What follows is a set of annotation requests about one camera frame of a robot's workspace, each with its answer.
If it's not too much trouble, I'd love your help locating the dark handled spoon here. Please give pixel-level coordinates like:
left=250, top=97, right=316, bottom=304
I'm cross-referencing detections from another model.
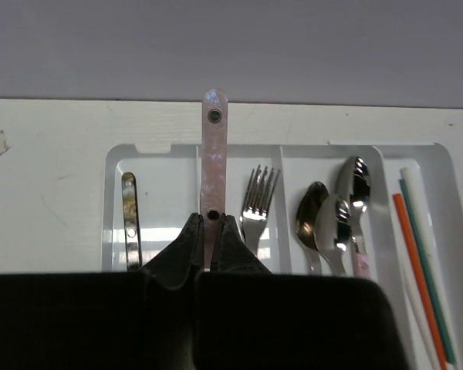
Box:
left=315, top=194, right=352, bottom=276

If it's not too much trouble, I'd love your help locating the pink handled knife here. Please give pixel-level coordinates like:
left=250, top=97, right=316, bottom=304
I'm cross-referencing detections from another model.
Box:
left=200, top=89, right=228, bottom=270

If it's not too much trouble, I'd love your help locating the dark handled knife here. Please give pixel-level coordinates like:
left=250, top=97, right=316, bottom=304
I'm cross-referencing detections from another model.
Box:
left=121, top=172, right=142, bottom=271

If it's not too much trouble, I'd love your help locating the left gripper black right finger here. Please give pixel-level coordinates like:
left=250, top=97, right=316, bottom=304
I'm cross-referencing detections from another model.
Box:
left=194, top=216, right=410, bottom=369

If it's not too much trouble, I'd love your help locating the green chopstick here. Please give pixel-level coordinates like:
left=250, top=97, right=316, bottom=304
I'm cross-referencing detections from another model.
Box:
left=399, top=179, right=457, bottom=364

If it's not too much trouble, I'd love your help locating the green handled spoon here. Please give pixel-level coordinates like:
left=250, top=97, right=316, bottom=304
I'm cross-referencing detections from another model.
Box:
left=295, top=181, right=329, bottom=275

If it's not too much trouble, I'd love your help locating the pink handled spoon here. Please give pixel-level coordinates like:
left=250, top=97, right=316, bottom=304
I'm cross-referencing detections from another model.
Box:
left=335, top=156, right=371, bottom=278

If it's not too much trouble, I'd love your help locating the white divided utensil tray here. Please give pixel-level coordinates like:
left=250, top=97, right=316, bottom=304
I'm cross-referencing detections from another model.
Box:
left=102, top=143, right=463, bottom=369

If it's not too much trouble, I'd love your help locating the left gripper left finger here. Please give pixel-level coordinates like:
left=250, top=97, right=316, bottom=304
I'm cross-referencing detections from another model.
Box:
left=0, top=214, right=203, bottom=369

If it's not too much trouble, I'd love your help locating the green handled fork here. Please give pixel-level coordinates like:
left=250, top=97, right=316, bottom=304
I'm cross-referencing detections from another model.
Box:
left=239, top=165, right=281, bottom=257

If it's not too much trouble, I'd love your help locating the orange chopstick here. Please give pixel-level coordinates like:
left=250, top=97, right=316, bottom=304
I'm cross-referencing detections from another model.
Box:
left=393, top=193, right=448, bottom=369

